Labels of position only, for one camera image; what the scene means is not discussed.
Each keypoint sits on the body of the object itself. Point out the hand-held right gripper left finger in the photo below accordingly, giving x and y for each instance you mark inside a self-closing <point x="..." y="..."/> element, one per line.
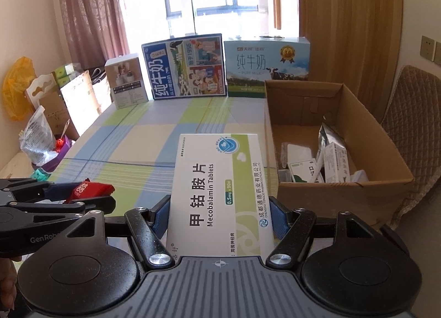
<point x="162" y="214"/>

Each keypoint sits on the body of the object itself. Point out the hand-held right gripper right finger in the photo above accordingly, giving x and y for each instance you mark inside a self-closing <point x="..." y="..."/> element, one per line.
<point x="277" y="216"/>

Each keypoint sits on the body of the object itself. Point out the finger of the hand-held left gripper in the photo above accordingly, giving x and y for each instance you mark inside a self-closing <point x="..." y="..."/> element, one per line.
<point x="96" y="206"/>
<point x="51" y="192"/>

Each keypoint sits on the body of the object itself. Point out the red snack packet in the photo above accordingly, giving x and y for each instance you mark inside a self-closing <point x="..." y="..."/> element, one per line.
<point x="86" y="188"/>

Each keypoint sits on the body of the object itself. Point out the green white spray box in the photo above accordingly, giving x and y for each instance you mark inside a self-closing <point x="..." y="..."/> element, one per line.
<point x="303" y="169"/>

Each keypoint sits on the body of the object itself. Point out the white green medicine box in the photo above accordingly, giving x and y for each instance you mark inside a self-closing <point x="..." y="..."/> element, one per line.
<point x="220" y="194"/>

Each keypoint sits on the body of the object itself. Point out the brown cardboard box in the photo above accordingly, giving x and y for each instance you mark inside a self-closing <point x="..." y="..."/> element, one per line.
<point x="344" y="204"/>

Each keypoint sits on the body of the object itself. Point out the silver green leaf bag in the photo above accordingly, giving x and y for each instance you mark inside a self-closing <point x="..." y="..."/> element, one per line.
<point x="329" y="138"/>

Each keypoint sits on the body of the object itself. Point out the checked cloth desktop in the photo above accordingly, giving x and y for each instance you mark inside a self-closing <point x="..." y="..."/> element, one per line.
<point x="137" y="138"/>

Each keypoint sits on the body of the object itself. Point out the person's left hand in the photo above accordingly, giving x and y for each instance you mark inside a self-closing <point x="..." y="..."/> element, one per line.
<point x="7" y="280"/>

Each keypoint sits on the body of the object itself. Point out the green patterned cloth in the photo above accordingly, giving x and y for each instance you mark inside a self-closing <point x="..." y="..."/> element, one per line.
<point x="41" y="175"/>

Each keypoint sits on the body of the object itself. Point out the purple bag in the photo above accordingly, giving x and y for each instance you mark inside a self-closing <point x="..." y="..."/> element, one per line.
<point x="57" y="163"/>

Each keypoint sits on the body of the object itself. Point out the red shiny ornament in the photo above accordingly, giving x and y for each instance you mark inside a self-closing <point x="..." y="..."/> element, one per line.
<point x="62" y="145"/>

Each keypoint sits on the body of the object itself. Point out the clear printed plastic bag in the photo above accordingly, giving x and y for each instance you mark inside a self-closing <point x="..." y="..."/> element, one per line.
<point x="36" y="138"/>

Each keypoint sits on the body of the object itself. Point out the white-topped brown carton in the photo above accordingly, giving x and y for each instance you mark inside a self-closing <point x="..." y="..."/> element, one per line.
<point x="51" y="111"/>

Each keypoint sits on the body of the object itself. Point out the white carton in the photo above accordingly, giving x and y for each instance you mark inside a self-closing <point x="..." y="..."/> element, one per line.
<point x="81" y="107"/>

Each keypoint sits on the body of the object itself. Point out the small white case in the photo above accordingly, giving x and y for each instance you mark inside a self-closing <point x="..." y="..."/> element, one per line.
<point x="360" y="176"/>

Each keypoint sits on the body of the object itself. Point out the yellow plastic bag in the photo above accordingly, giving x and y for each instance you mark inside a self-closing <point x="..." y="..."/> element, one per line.
<point x="17" y="87"/>

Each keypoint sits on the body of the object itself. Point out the small green box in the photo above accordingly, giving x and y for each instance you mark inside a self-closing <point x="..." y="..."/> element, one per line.
<point x="67" y="71"/>

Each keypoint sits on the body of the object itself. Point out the small white product box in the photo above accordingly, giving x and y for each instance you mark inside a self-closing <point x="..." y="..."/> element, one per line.
<point x="125" y="80"/>

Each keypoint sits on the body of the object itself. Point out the blue cartoon milk carton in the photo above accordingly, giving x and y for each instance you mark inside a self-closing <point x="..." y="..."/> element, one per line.
<point x="182" y="69"/>

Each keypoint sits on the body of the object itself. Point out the landscape cow milk carton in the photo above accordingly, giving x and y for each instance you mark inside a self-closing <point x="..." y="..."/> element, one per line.
<point x="262" y="63"/>

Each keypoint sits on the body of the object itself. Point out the quilted brown chair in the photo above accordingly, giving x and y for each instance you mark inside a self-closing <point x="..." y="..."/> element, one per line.
<point x="413" y="114"/>

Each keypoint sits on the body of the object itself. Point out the pink curtain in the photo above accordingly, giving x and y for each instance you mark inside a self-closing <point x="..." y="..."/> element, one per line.
<point x="89" y="11"/>

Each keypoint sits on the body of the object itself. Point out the wall socket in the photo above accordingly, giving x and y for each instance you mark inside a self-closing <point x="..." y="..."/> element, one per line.
<point x="428" y="48"/>
<point x="438" y="53"/>

